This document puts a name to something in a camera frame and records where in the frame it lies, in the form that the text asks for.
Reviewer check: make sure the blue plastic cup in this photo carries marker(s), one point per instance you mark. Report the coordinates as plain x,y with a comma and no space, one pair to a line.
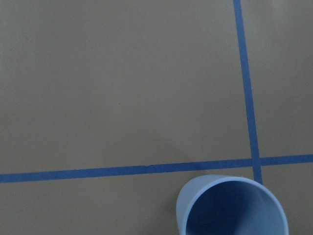
228,205

